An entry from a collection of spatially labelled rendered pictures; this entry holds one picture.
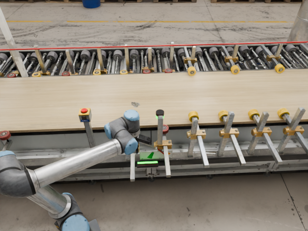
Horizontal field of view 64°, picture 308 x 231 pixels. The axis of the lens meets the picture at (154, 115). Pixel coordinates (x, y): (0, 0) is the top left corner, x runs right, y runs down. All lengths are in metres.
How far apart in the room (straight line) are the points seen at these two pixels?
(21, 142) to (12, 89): 0.58
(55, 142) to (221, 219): 1.68
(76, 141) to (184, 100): 1.02
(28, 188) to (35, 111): 1.25
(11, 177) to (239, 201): 2.14
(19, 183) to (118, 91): 1.42
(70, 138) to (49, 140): 0.18
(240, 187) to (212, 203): 0.37
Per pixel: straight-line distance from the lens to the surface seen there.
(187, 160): 2.04
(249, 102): 2.37
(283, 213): 2.85
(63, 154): 2.29
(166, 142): 1.91
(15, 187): 1.19
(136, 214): 2.56
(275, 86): 2.67
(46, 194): 1.49
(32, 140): 2.33
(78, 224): 1.62
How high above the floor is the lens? 2.30
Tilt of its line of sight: 43 degrees down
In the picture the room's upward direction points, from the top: straight up
